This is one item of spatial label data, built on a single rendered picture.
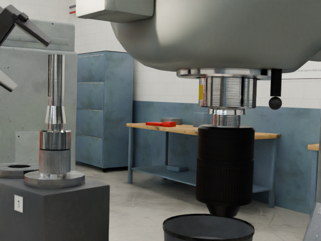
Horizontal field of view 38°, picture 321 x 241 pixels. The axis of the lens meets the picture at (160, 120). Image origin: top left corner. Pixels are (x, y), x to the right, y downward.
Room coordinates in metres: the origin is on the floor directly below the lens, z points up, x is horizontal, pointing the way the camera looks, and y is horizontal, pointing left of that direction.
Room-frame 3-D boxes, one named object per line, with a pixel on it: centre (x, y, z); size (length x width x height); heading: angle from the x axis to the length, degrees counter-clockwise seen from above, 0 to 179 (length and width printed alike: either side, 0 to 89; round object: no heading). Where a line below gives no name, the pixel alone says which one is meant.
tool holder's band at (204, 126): (0.38, -0.05, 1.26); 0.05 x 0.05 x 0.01
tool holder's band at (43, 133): (0.69, 0.16, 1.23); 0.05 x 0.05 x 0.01
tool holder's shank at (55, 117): (0.69, 0.16, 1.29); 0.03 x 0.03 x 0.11
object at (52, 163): (0.69, 0.16, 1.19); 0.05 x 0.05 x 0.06
